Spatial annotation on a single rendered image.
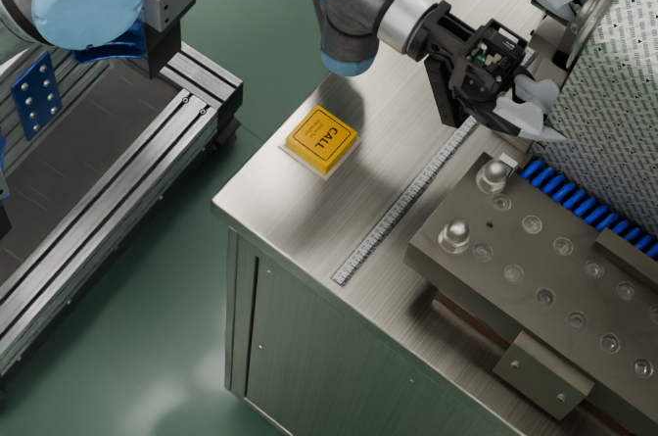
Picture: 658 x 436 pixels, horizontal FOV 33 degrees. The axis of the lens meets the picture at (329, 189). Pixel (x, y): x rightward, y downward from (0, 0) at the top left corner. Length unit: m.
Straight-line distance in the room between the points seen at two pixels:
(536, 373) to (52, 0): 0.68
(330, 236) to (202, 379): 0.92
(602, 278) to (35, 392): 1.32
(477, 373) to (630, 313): 0.21
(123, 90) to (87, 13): 1.16
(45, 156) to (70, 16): 1.12
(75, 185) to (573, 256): 1.19
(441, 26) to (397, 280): 0.34
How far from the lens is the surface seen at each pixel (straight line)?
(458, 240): 1.27
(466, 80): 1.31
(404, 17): 1.31
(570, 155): 1.34
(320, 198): 1.45
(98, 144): 2.28
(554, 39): 1.35
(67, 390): 2.31
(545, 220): 1.34
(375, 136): 1.50
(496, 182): 1.33
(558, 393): 1.33
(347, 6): 1.34
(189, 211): 2.43
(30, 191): 2.25
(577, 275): 1.33
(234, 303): 1.71
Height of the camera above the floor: 2.20
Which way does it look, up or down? 63 degrees down
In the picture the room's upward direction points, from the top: 12 degrees clockwise
